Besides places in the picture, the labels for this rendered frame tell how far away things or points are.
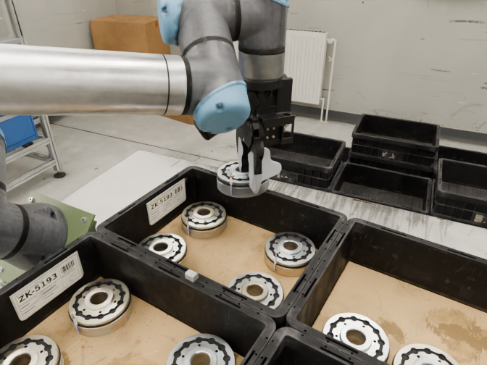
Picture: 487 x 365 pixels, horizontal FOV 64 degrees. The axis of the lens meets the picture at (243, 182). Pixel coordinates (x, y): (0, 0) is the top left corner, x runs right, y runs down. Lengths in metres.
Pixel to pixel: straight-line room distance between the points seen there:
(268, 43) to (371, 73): 2.98
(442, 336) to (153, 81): 0.60
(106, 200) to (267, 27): 0.85
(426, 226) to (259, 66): 0.78
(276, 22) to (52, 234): 0.62
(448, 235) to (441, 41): 2.43
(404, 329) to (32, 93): 0.65
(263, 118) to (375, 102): 3.00
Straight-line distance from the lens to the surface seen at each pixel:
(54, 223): 0.92
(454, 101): 3.60
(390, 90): 3.59
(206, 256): 0.83
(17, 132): 2.76
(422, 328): 0.76
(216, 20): 0.57
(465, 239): 1.23
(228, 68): 0.51
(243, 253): 0.83
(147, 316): 0.73
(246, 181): 0.72
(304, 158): 1.94
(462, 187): 1.93
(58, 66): 0.47
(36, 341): 0.72
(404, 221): 1.23
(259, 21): 0.61
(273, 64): 0.63
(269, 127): 0.66
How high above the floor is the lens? 1.38
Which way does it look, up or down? 31 degrees down
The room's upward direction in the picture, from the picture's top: straight up
